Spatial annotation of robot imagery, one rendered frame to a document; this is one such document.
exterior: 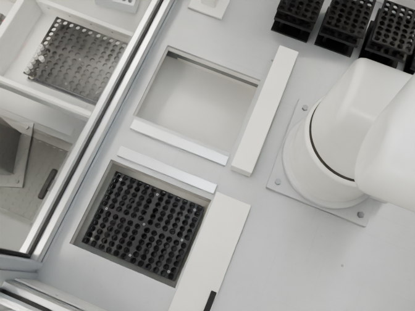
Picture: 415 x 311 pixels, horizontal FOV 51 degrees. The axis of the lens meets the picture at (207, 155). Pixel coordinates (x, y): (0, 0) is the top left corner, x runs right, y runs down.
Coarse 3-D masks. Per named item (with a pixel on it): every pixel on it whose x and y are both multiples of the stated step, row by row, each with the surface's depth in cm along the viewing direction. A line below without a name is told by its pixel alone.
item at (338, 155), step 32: (352, 64) 71; (352, 96) 65; (384, 96) 64; (288, 128) 100; (320, 128) 75; (352, 128) 67; (384, 128) 43; (288, 160) 95; (320, 160) 80; (352, 160) 73; (384, 160) 42; (288, 192) 95; (320, 192) 89; (352, 192) 83; (384, 192) 43
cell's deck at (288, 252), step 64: (256, 0) 111; (256, 64) 105; (320, 64) 106; (128, 128) 100; (192, 192) 96; (256, 192) 96; (64, 256) 91; (256, 256) 92; (320, 256) 93; (384, 256) 93
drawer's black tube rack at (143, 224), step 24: (120, 192) 100; (144, 192) 103; (168, 192) 100; (120, 216) 98; (144, 216) 98; (168, 216) 101; (192, 216) 99; (96, 240) 97; (120, 240) 100; (144, 240) 97; (168, 240) 100; (144, 264) 95; (168, 264) 95
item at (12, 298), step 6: (0, 294) 71; (6, 294) 73; (0, 300) 66; (6, 300) 68; (12, 300) 70; (18, 300) 72; (0, 306) 62; (6, 306) 64; (12, 306) 66; (18, 306) 67; (24, 306) 69; (30, 306) 71; (36, 306) 74
